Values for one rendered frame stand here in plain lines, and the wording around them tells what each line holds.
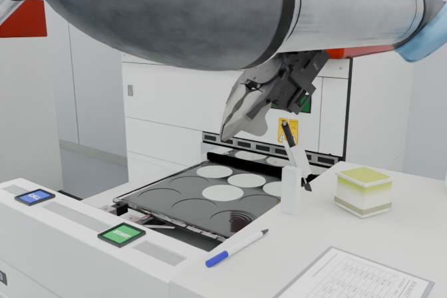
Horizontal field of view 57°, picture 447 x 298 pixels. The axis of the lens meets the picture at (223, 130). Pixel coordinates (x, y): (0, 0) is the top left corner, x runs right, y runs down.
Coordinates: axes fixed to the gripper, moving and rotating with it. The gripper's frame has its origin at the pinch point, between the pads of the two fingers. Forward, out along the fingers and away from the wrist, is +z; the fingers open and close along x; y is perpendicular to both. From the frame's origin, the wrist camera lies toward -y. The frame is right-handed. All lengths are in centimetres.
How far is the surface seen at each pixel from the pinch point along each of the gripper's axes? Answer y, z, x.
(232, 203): 28.2, 10.7, 20.9
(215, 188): 29.5, 10.7, 30.9
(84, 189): 106, 90, 268
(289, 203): 21.3, 3.1, 0.5
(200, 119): 31, -2, 60
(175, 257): 5.2, 19.8, -1.8
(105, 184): 119, 80, 271
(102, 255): -1.4, 26.6, 4.8
